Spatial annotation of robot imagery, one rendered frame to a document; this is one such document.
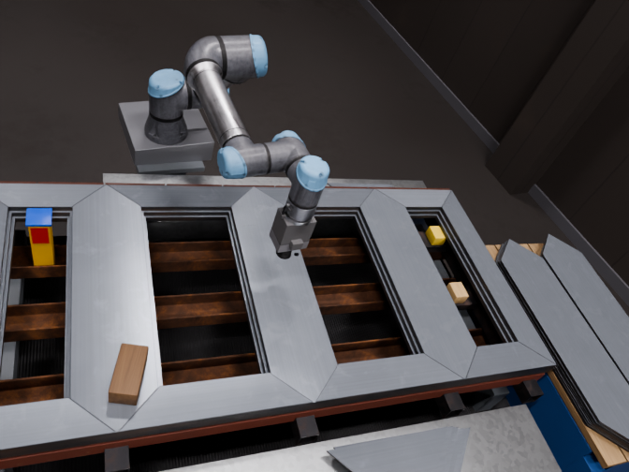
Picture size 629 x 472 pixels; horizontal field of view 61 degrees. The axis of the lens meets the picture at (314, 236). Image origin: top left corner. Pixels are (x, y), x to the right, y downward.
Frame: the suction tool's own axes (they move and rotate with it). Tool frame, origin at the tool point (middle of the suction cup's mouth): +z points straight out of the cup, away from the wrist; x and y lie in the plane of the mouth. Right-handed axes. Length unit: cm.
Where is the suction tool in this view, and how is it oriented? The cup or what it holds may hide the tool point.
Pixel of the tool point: (283, 253)
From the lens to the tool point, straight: 143.5
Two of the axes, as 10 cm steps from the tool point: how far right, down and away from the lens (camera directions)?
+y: 8.8, -1.3, 4.6
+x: -4.0, -7.4, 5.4
